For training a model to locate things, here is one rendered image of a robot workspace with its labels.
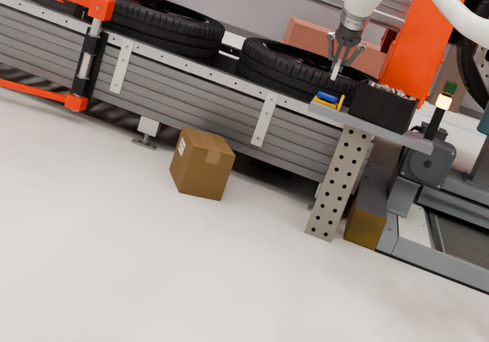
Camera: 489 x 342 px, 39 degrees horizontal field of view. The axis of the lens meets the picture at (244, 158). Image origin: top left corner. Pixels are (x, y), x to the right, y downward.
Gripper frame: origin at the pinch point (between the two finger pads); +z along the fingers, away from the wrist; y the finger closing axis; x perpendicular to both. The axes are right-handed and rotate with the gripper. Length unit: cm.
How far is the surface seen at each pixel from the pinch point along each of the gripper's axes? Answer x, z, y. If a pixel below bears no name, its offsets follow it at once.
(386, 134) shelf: -9.6, 10.6, 23.1
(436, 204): 26, 74, 59
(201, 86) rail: 8, 38, -47
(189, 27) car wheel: 35, 36, -63
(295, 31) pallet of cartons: 343, 275, -60
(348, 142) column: -11.0, 18.7, 12.6
